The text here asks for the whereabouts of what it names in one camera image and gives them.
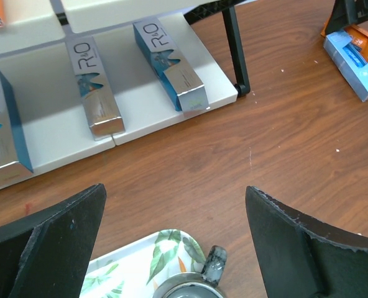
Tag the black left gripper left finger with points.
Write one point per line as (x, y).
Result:
(46, 254)

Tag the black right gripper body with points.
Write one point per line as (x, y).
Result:
(346, 13)

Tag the metallic blue toothpaste box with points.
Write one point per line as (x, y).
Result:
(184, 87)

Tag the blue toothpaste box upper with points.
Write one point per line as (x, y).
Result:
(349, 62)

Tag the leaf-patterned white tray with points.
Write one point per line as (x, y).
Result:
(139, 268)

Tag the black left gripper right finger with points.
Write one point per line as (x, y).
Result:
(301, 256)

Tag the silver blue toothpaste box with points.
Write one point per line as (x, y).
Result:
(15, 163)
(97, 97)

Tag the black frame three-tier shelf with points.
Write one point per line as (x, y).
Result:
(35, 60)

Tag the grey ceramic mug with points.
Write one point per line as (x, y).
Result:
(192, 284)

